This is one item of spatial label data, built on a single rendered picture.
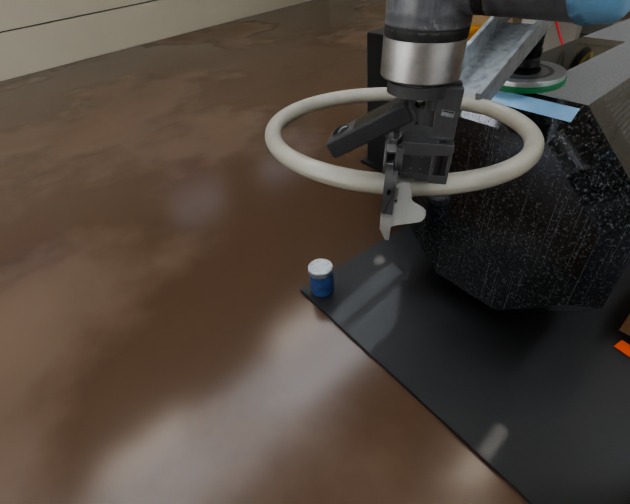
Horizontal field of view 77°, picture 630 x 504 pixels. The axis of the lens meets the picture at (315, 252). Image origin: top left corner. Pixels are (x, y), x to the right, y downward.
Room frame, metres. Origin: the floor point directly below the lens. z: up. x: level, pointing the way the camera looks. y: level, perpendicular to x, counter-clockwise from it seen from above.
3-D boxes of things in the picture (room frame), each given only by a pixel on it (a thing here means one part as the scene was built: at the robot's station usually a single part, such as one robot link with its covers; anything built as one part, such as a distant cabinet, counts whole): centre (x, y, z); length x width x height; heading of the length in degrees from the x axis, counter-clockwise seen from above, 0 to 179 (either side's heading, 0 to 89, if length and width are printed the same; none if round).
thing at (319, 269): (1.17, -0.01, 0.08); 0.10 x 0.10 x 0.13
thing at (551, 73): (1.14, -0.65, 0.82); 0.21 x 0.21 x 0.01
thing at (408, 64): (0.47, -0.15, 1.08); 0.10 x 0.09 x 0.05; 164
